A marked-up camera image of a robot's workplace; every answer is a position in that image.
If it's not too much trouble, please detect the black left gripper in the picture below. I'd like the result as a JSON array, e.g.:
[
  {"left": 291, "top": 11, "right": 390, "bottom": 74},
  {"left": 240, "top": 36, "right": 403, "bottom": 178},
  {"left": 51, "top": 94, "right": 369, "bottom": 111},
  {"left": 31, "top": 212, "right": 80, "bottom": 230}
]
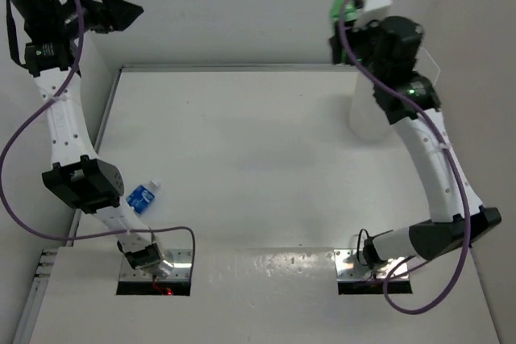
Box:
[{"left": 54, "top": 0, "right": 144, "bottom": 41}]

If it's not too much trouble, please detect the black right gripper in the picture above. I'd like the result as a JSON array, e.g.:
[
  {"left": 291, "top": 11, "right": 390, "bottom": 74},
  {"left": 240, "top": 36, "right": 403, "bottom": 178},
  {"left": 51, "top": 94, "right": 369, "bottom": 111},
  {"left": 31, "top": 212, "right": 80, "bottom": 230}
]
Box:
[{"left": 329, "top": 14, "right": 384, "bottom": 85}]

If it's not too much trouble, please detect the blue label small bottle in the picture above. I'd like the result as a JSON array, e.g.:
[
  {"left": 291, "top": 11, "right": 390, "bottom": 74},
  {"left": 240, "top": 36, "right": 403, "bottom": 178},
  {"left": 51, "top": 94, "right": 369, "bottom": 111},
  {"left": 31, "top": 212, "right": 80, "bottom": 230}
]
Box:
[{"left": 126, "top": 179, "right": 161, "bottom": 216}]

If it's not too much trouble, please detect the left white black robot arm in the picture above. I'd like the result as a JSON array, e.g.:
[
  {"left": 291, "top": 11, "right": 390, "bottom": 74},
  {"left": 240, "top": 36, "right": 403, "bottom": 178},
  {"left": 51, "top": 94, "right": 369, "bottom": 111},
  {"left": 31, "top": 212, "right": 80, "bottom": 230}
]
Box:
[{"left": 6, "top": 0, "right": 167, "bottom": 277}]

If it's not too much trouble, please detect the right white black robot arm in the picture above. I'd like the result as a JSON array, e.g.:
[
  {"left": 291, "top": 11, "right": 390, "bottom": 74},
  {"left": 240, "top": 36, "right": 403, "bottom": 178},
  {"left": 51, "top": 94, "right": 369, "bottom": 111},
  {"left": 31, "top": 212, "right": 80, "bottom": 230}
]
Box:
[{"left": 330, "top": 16, "right": 501, "bottom": 268}]

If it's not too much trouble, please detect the white translucent plastic bin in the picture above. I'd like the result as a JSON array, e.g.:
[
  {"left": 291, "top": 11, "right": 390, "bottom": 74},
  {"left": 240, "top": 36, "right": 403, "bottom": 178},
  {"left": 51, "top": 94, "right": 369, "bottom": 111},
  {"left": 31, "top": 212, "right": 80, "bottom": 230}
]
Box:
[{"left": 348, "top": 48, "right": 440, "bottom": 143}]

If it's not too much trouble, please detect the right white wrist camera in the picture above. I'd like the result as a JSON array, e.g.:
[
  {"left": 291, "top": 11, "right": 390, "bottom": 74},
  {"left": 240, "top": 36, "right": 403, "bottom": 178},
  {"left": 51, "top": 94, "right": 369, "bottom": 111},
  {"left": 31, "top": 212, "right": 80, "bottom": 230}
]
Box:
[{"left": 353, "top": 0, "right": 393, "bottom": 28}]

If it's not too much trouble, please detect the black thin cable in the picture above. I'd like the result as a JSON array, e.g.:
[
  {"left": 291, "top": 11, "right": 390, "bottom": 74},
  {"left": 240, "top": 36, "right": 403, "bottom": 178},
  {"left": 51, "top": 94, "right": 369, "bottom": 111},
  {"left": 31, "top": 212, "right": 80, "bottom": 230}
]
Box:
[{"left": 356, "top": 227, "right": 374, "bottom": 264}]

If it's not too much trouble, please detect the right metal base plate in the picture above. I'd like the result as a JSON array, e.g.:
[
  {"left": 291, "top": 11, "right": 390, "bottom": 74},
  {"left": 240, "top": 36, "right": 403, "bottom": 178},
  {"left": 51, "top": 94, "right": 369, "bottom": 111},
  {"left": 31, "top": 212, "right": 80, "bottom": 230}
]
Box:
[{"left": 334, "top": 248, "right": 405, "bottom": 283}]

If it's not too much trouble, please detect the metal base plate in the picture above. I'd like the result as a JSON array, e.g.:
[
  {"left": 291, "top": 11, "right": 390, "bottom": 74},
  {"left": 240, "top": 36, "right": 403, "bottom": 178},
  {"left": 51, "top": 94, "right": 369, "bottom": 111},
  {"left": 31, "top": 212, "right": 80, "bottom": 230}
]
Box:
[
  {"left": 119, "top": 249, "right": 193, "bottom": 282},
  {"left": 334, "top": 248, "right": 405, "bottom": 283}
]

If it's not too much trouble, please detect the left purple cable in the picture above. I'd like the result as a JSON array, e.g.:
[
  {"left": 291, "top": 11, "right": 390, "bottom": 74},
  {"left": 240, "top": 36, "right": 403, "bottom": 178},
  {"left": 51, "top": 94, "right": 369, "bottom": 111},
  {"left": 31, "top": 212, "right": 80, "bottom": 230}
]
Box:
[{"left": 0, "top": 0, "right": 197, "bottom": 271}]

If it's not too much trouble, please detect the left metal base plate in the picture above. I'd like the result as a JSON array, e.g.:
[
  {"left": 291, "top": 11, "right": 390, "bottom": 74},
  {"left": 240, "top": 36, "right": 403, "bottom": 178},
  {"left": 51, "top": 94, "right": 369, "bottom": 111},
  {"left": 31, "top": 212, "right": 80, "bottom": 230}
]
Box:
[{"left": 119, "top": 249, "right": 193, "bottom": 282}]

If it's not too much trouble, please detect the aluminium frame rail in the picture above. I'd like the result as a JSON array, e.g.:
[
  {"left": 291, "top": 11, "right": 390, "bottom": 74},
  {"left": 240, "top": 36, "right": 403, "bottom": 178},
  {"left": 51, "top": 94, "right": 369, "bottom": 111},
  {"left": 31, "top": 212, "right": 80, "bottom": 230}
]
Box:
[{"left": 12, "top": 68, "right": 122, "bottom": 343}]

